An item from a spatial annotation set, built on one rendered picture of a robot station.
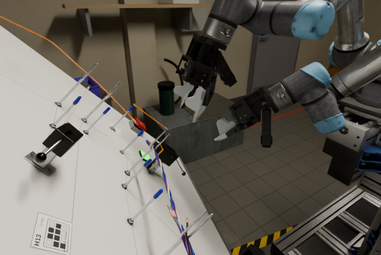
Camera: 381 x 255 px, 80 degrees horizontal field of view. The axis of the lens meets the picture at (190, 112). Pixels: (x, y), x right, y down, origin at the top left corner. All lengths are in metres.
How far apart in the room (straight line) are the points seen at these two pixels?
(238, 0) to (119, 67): 2.32
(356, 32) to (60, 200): 1.04
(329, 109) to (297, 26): 0.26
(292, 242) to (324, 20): 1.37
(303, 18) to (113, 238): 0.53
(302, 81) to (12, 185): 0.63
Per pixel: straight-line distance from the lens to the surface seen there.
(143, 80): 2.72
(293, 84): 0.68
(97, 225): 0.42
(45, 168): 0.43
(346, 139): 1.04
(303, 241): 1.72
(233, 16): 0.57
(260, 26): 0.62
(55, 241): 0.36
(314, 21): 0.54
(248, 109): 0.68
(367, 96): 1.11
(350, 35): 1.08
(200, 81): 0.58
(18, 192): 0.38
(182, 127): 2.19
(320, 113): 0.71
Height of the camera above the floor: 1.52
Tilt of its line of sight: 25 degrees down
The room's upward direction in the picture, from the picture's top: straight up
